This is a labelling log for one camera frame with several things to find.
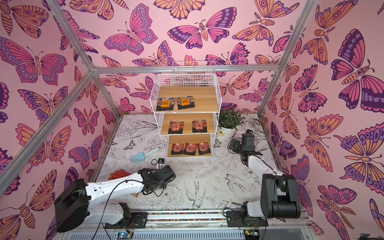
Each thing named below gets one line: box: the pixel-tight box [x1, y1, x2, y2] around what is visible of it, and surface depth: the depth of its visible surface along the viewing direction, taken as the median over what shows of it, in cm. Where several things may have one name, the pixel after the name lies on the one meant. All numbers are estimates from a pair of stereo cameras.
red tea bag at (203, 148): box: [197, 142, 211, 155], surface depth 101 cm
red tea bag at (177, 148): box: [171, 143, 184, 155], surface depth 100 cm
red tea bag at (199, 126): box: [192, 119, 208, 133], surface depth 82 cm
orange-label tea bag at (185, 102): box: [176, 95, 196, 110], surface depth 70 cm
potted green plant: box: [217, 108, 247, 139], surface depth 94 cm
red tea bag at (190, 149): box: [183, 142, 197, 156], surface depth 100 cm
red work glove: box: [108, 169, 132, 181], surface depth 91 cm
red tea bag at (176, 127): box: [168, 121, 184, 134], surface depth 82 cm
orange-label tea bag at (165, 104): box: [156, 97, 175, 111], surface depth 70 cm
